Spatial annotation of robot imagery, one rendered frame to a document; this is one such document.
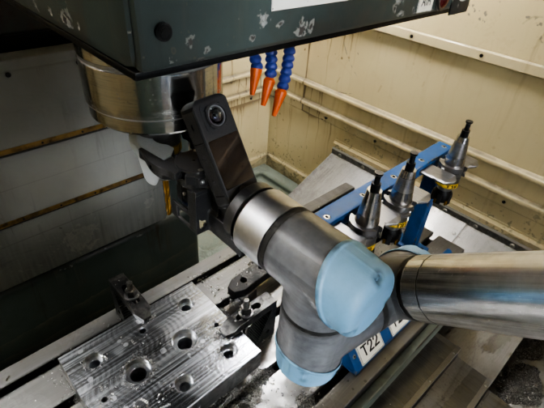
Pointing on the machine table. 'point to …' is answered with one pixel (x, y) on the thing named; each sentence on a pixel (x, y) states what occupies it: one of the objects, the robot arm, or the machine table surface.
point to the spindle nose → (143, 95)
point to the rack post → (418, 218)
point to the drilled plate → (217, 388)
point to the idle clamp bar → (253, 278)
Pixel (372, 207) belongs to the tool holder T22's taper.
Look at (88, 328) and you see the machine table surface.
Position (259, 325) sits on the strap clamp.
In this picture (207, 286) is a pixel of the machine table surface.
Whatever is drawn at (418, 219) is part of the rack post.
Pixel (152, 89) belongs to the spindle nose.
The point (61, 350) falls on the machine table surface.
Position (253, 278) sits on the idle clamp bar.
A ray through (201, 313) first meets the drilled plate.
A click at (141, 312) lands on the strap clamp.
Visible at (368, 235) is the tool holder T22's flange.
